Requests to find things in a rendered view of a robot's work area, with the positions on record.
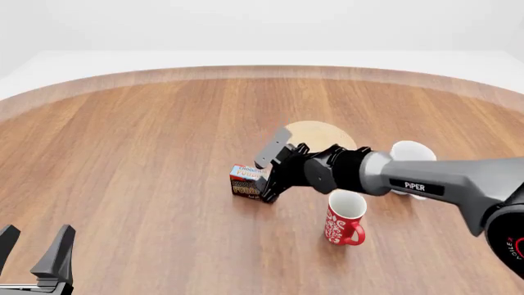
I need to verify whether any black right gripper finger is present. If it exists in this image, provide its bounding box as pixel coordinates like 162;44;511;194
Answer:
254;176;272;202

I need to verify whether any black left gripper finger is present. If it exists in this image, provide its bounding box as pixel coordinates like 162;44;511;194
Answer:
29;224;77;285
0;224;21;269

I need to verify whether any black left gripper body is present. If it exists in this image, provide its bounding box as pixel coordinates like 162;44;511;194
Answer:
0;275;75;295

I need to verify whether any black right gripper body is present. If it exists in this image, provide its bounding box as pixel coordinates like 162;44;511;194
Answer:
266;143;313;204

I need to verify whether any chocolate pudding box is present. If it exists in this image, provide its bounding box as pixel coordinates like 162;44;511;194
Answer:
228;164;271;202

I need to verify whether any round tan plate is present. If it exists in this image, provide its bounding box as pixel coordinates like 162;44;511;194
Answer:
283;120;358;155

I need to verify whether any red patterned mug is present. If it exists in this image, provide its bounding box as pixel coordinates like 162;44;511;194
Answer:
324;189;368;247

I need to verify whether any white mug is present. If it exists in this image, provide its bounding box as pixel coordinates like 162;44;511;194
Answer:
388;140;438;202

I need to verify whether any small flat grey mount plate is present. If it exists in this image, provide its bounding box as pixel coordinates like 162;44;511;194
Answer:
253;126;294;170

